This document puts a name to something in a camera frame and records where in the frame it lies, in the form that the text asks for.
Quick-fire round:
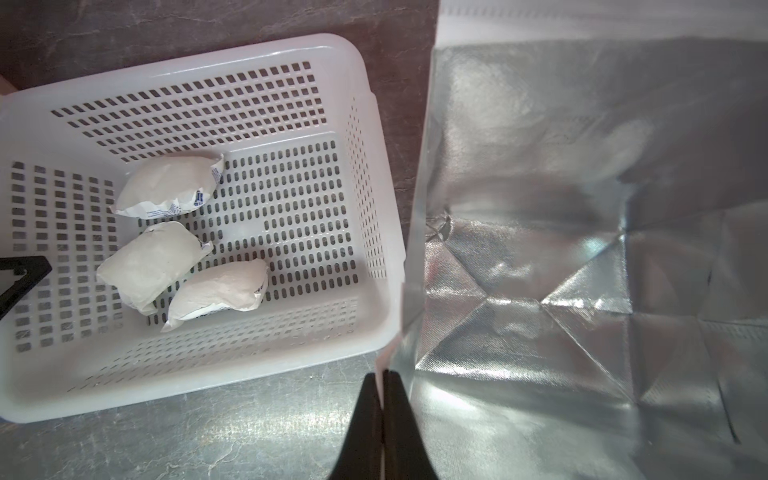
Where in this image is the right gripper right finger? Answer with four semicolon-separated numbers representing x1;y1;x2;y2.
383;370;438;480

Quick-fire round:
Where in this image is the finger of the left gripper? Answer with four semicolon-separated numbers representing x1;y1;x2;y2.
1;255;52;318

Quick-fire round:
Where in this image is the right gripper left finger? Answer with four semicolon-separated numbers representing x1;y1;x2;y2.
328;373;383;480

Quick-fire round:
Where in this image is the white ice pack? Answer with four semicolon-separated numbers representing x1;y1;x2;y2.
161;259;268;333
96;221;213;315
111;155;224;220

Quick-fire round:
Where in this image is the white insulated delivery bag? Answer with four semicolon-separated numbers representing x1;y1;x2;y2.
391;1;767;479

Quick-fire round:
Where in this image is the white perforated plastic basket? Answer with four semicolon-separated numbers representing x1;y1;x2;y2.
1;34;405;423

